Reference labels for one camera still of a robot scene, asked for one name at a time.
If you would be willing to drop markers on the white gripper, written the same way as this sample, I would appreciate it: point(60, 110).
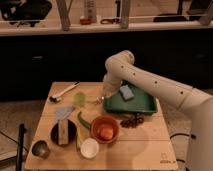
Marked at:
point(111, 86)

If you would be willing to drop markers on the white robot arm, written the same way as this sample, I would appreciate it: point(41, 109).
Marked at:
point(197, 104)

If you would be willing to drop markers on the white plastic cup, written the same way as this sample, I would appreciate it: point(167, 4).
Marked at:
point(89, 148)

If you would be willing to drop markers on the small metal cup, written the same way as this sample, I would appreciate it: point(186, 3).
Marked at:
point(41, 149)

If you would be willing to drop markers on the green chili pepper toy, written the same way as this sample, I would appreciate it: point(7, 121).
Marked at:
point(83, 122)

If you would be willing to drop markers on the blue sponge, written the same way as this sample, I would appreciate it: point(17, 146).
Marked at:
point(126, 92)

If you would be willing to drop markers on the orange bowl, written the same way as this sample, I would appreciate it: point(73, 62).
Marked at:
point(104, 122)

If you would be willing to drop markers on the orange fruit toy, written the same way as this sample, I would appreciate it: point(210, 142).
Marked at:
point(106, 133)

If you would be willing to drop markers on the grey blue cloth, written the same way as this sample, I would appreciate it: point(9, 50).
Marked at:
point(63, 112)

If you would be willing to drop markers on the dark grapes bunch toy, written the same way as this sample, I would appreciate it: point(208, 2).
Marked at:
point(132, 122)

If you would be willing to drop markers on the green plastic tray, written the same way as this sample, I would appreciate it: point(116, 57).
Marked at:
point(141, 102)

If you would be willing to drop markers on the red bowl on shelf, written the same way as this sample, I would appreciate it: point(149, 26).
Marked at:
point(85, 21)

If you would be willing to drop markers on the black pole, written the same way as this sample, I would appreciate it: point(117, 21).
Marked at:
point(20, 147)

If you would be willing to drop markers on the black bag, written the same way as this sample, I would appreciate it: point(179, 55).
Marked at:
point(30, 12)

